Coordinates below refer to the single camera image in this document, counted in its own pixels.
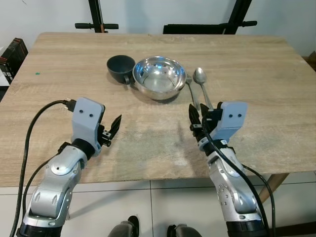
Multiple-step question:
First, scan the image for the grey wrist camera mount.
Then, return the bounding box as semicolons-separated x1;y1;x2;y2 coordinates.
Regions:
71;97;106;144
213;102;248;144

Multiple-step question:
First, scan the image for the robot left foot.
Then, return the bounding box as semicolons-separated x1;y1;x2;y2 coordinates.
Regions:
108;215;140;237

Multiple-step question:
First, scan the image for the dark brown wooden beam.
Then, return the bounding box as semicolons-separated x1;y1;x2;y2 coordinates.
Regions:
267;221;316;237

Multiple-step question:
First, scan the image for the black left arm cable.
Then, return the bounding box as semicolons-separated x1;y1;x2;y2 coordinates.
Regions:
10;99;78;237

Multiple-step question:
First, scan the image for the shiny steel bowl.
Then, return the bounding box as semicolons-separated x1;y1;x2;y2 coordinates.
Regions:
132;56;187;102

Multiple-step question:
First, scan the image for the dark cup with handle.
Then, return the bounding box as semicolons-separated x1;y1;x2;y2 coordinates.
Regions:
107;55;137;85

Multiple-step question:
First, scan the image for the steel spoon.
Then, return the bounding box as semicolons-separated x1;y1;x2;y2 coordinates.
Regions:
193;67;214;111

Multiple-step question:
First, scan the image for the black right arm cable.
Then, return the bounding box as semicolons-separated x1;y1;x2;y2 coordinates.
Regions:
199;123;277;237

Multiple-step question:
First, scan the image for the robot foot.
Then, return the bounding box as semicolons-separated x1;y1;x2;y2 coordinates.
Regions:
108;215;140;237
167;224;202;237

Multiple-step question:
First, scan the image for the black padded bench frame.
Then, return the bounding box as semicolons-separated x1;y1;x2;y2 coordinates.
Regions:
163;0;258;35

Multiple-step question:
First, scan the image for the dark box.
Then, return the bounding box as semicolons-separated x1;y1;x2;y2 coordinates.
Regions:
0;38;28;86

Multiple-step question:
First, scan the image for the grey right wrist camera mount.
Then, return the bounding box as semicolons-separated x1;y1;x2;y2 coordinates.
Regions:
213;102;248;144

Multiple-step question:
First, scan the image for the wooden table leg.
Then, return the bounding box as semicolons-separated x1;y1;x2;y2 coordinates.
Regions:
257;173;291;204

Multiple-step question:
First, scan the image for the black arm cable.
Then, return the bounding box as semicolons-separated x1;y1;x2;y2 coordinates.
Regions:
199;123;277;237
10;99;78;237

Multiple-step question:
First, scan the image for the black stand with handlebars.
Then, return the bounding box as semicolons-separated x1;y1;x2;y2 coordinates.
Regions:
75;0;119;34

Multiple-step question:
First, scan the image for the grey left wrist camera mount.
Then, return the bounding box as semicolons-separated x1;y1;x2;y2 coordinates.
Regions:
71;97;106;144

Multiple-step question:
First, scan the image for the steel fork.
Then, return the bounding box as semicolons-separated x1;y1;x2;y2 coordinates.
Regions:
185;74;201;111

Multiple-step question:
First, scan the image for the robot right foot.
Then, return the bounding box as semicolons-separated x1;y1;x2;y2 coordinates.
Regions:
167;224;202;237

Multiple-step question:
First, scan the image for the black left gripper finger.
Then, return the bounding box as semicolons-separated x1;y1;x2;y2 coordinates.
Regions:
109;114;122;140

